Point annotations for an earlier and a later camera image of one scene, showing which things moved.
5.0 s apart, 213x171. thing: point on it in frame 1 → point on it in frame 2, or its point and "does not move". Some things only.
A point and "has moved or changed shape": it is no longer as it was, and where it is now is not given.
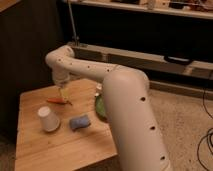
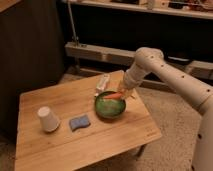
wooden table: [58, 129] does not move
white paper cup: [49, 120] does not move
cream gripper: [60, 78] → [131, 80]
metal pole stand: [75, 37] does not move
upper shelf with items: [190, 8] does not move
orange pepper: [57, 100] has moved or changed shape
